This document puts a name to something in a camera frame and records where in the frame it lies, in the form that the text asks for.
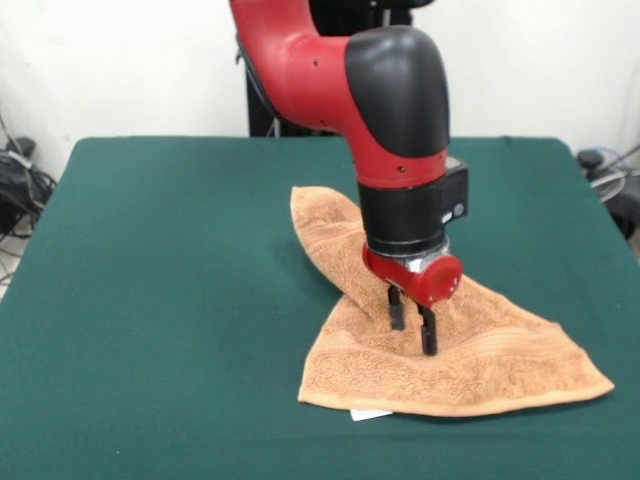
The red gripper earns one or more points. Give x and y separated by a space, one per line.
435 282

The orange terry towel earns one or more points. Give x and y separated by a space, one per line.
500 370

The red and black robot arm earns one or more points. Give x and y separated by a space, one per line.
310 75

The dark green table cloth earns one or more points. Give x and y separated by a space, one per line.
150 300

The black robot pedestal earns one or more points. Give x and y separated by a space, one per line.
350 15

